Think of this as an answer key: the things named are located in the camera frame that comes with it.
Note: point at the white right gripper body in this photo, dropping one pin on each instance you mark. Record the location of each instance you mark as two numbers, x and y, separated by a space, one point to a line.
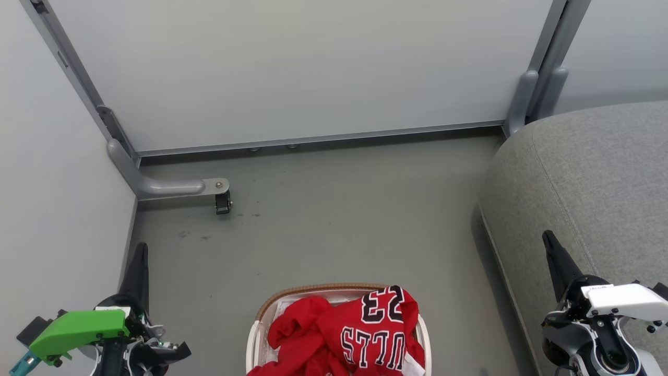
626 302

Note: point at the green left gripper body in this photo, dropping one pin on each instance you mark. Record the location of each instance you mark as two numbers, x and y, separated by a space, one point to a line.
78 329

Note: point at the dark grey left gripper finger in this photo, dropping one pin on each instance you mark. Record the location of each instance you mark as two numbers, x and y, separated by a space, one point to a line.
136 277

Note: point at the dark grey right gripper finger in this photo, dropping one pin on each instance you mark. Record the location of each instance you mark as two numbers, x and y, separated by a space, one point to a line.
562 269

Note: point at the red basketball jersey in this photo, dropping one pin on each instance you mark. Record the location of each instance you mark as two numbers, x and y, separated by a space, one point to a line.
344 339

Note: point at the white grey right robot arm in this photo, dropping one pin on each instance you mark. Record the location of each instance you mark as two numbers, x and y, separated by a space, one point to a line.
589 350

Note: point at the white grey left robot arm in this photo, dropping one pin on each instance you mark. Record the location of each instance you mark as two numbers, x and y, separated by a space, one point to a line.
156 356

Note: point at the grey fabric sofa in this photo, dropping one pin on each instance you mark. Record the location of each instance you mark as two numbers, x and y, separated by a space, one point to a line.
589 183

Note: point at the grey curved partition leg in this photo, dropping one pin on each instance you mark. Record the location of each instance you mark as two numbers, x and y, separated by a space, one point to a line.
156 187

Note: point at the black caster wheel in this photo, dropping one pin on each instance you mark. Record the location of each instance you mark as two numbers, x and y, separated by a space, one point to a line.
223 203

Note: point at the white laundry basket brown rim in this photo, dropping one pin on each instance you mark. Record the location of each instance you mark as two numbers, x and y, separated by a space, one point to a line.
255 339

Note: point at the grey partition foot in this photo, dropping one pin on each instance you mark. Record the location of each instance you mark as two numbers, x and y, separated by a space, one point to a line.
553 91
522 104

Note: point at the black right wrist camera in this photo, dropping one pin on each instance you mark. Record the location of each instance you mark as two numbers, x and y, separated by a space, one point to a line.
661 290

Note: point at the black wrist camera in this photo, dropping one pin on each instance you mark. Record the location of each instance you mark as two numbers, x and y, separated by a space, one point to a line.
661 290
34 329

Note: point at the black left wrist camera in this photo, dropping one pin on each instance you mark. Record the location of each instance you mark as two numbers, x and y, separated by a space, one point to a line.
34 329

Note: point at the grey metal partition rail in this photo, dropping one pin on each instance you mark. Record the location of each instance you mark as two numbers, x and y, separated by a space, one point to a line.
313 139

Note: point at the grey metal partition post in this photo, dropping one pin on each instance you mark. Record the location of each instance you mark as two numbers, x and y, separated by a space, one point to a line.
558 36
62 57

